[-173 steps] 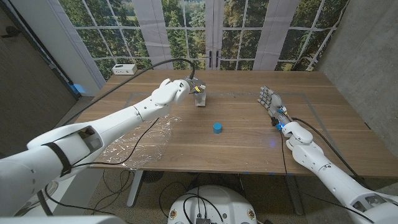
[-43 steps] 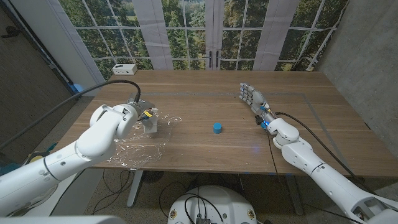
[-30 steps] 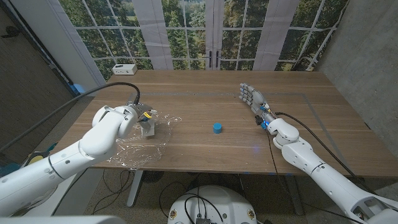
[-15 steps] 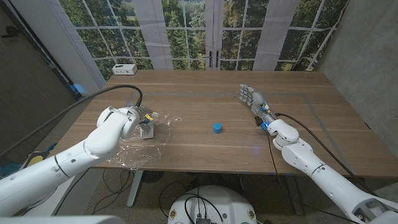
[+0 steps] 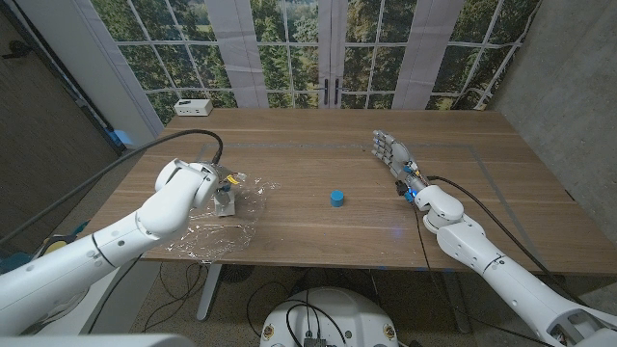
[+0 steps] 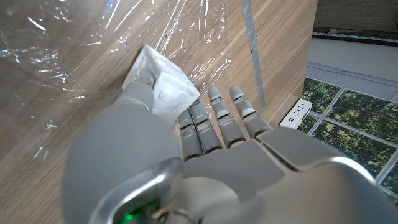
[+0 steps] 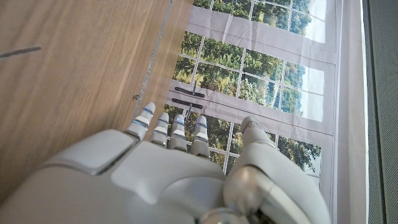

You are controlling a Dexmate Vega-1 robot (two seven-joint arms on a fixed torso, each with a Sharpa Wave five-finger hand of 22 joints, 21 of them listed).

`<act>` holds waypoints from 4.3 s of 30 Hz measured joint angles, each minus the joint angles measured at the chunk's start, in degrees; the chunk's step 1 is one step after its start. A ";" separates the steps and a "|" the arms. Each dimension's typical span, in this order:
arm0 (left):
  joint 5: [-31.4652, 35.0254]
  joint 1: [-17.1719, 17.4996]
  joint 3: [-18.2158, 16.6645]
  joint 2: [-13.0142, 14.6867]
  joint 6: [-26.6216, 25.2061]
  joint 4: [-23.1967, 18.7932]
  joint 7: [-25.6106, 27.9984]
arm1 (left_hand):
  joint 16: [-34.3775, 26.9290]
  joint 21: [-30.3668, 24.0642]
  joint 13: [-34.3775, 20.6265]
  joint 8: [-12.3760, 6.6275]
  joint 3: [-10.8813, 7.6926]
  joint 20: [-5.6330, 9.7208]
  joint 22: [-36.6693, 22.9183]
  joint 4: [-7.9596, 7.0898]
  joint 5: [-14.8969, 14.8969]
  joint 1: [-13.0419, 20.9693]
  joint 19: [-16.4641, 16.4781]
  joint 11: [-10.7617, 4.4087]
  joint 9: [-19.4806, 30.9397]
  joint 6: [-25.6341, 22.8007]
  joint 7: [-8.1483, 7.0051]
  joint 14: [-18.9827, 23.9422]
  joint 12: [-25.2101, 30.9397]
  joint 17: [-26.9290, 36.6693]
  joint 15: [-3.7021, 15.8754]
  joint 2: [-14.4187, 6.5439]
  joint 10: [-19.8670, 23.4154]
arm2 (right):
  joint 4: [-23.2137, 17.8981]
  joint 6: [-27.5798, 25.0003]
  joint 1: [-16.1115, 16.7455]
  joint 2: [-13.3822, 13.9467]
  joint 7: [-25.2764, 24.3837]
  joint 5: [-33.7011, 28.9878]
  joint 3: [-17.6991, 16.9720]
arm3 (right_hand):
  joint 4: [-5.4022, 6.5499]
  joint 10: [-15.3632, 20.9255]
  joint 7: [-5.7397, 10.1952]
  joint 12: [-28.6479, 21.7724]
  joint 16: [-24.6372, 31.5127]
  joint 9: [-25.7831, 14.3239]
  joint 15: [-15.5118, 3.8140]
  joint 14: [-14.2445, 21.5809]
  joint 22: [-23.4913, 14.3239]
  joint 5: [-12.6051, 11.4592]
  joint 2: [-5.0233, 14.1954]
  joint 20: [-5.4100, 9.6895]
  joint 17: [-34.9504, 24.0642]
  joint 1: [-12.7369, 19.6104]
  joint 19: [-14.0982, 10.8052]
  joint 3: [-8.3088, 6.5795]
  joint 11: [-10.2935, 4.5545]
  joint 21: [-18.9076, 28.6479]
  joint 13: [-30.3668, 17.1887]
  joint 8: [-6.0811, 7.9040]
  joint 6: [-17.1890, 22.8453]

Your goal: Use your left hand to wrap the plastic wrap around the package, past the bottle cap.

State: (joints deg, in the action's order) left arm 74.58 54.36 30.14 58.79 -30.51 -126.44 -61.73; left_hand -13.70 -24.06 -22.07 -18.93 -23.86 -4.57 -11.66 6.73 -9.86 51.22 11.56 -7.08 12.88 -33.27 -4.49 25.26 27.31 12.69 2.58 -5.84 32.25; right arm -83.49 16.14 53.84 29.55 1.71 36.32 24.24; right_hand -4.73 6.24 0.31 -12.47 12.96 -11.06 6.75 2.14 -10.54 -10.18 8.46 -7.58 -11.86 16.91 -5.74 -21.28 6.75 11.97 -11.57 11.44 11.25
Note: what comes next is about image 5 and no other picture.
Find white robot torso base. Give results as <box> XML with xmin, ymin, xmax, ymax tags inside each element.
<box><xmin>259</xmin><ymin>287</ymin><xmax>399</xmax><ymax>347</ymax></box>

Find black floor cable loops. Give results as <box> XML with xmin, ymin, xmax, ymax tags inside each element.
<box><xmin>143</xmin><ymin>261</ymin><xmax>209</xmax><ymax>334</ymax></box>

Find small blue object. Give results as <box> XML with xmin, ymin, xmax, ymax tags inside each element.
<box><xmin>109</xmin><ymin>128</ymin><xmax>134</xmax><ymax>146</ymax></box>

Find black round floor foot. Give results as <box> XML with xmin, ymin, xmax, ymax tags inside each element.
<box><xmin>219</xmin><ymin>263</ymin><xmax>255</xmax><ymax>284</ymax></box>

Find clear plastic wrap sheet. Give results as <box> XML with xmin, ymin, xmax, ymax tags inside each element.
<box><xmin>163</xmin><ymin>173</ymin><xmax>282</xmax><ymax>261</ymax></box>

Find small white package box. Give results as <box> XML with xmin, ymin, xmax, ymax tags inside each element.
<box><xmin>214</xmin><ymin>190</ymin><xmax>236</xmax><ymax>218</ymax></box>

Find yellow black teal tool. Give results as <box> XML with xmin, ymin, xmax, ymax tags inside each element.
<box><xmin>0</xmin><ymin>220</ymin><xmax>92</xmax><ymax>275</ymax></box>

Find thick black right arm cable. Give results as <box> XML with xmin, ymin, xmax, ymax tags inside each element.
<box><xmin>426</xmin><ymin>174</ymin><xmax>588</xmax><ymax>306</ymax></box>

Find thin black left arm wire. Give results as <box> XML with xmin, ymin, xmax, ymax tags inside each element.
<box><xmin>88</xmin><ymin>254</ymin><xmax>145</xmax><ymax>334</ymax></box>

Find black torso cable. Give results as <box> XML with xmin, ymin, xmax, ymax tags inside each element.
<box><xmin>283</xmin><ymin>299</ymin><xmax>349</xmax><ymax>347</ymax></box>

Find thin black arm wire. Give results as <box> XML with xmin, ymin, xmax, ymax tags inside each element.
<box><xmin>88</xmin><ymin>254</ymin><xmax>145</xmax><ymax>334</ymax></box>
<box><xmin>411</xmin><ymin>204</ymin><xmax>556</xmax><ymax>347</ymax></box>

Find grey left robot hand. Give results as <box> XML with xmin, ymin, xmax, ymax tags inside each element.
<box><xmin>202</xmin><ymin>162</ymin><xmax>248</xmax><ymax>200</ymax></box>

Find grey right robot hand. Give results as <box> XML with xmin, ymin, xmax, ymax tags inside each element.
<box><xmin>370</xmin><ymin>128</ymin><xmax>430</xmax><ymax>193</ymax></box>

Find thin black right arm wire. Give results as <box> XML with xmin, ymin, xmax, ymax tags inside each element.
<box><xmin>411</xmin><ymin>204</ymin><xmax>556</xmax><ymax>347</ymax></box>

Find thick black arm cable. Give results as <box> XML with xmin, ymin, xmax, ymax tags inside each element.
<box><xmin>426</xmin><ymin>174</ymin><xmax>588</xmax><ymax>306</ymax></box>
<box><xmin>0</xmin><ymin>127</ymin><xmax>225</xmax><ymax>243</ymax></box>

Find grey table leg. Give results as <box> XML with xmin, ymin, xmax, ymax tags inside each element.
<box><xmin>443</xmin><ymin>272</ymin><xmax>471</xmax><ymax>334</ymax></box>

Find white power strip box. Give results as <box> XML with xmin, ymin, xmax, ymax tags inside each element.
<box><xmin>174</xmin><ymin>98</ymin><xmax>214</xmax><ymax>118</ymax></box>

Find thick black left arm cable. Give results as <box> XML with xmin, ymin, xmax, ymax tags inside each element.
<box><xmin>0</xmin><ymin>127</ymin><xmax>225</xmax><ymax>243</ymax></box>

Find white table leg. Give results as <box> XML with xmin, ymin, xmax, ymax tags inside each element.
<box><xmin>196</xmin><ymin>263</ymin><xmax>224</xmax><ymax>322</ymax></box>

